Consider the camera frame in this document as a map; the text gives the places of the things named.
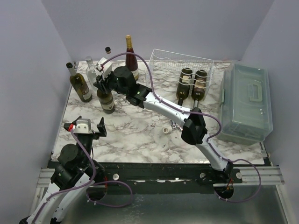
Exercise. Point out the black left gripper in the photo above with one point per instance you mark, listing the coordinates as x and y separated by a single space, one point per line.
101 128

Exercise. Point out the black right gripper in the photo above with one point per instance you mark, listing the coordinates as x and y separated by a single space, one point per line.
103 83

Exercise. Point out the clear bottle silver stopper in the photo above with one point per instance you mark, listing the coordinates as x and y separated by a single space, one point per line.
91 71

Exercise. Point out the dark bottle black neck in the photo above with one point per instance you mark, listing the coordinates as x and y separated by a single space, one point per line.
183 87
106 101

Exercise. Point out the green bottle silver neck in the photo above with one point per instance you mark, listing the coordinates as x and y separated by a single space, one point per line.
198 90
79 84

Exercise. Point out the clear bottle dark cork stopper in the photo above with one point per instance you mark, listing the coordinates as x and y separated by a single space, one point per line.
108 52

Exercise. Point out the red wine bottle gold cap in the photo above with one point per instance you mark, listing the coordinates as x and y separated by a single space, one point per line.
131 60

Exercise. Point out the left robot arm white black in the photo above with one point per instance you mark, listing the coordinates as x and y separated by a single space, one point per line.
73 175

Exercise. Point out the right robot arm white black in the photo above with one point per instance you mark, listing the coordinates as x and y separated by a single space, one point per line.
193 125

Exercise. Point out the chrome faucet with white fitting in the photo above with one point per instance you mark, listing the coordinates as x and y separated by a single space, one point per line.
170 128

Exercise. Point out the clear plastic storage box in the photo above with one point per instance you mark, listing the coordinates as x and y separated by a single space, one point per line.
245 104

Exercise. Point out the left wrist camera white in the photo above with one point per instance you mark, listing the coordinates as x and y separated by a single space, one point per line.
83 126

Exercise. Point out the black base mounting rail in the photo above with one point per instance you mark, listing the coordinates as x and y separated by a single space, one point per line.
163 178

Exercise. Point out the white wire wine rack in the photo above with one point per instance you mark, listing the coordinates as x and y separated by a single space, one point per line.
166 67

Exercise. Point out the aluminium extrusion rail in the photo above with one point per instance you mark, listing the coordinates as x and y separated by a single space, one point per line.
269 176

